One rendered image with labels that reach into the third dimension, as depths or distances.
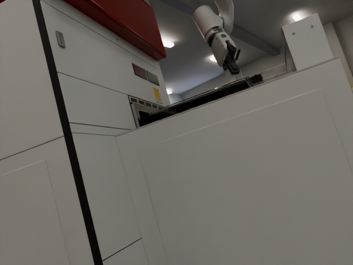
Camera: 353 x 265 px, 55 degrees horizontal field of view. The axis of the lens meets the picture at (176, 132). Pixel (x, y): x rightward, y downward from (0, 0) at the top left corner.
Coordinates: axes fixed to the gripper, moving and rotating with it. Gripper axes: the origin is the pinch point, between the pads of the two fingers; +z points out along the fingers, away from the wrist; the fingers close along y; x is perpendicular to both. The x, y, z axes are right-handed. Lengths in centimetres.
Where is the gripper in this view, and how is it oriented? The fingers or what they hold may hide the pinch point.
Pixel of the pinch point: (234, 69)
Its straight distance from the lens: 127.8
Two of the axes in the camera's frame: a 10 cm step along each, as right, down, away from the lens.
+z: 3.4, 8.2, -4.6
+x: -9.3, 2.2, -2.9
